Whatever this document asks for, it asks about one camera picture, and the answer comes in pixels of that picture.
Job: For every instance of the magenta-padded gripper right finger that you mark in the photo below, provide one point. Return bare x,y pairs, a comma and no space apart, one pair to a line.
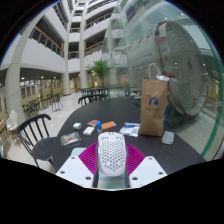
148,170

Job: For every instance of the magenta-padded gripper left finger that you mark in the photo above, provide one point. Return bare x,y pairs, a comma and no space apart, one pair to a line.
75,171

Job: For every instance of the white perforated computer mouse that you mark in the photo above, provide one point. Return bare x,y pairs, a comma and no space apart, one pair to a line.
111,155

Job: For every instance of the clear plastic snack packet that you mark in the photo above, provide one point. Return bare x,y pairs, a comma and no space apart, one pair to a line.
70,139

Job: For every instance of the grey phone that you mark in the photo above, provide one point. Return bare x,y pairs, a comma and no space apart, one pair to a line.
167,137

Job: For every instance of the black spindle-back chair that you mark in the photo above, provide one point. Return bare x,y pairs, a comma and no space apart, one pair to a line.
41,146
93,98

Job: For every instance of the small white box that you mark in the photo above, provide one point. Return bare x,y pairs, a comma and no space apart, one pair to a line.
77,126
88,131

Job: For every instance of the white and blue plastic packet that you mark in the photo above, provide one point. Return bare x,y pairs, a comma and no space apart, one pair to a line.
130,129

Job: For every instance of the small blue-capped bottle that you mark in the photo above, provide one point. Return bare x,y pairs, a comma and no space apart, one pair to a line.
99,126

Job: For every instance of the small brown pouch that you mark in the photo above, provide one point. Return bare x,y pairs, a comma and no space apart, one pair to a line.
93,123

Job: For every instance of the flat orange packet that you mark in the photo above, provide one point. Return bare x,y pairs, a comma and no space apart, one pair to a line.
108,125

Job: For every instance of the brown paper bag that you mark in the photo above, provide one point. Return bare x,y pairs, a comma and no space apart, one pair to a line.
153,106

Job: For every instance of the group of dark chairs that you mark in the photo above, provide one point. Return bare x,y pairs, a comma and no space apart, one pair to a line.
55,101

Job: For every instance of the white lattice chair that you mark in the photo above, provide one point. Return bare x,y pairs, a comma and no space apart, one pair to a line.
12,120

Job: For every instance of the green potted palm plant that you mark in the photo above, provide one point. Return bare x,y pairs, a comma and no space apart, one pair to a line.
101,68

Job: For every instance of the large white round exhibit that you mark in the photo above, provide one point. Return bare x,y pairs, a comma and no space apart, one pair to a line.
185,66

